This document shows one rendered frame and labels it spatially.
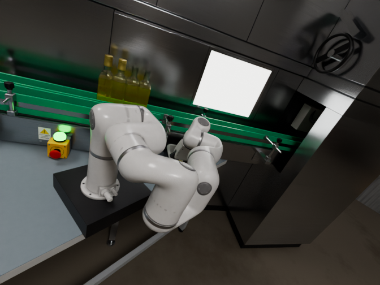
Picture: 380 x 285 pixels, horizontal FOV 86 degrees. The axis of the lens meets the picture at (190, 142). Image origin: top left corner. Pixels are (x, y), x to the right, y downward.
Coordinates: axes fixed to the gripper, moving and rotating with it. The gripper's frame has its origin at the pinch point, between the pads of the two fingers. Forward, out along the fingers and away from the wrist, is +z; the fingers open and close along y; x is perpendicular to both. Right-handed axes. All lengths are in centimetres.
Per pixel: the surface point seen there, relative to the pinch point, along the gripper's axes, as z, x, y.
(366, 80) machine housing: -60, -16, -75
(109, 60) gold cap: -28, -30, 38
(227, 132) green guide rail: -7.6, -20.7, -28.6
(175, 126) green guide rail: -5.4, -20.2, 2.5
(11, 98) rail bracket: -13, -11, 68
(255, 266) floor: 74, 33, -84
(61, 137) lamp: -4, -3, 51
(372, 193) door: 73, -44, -323
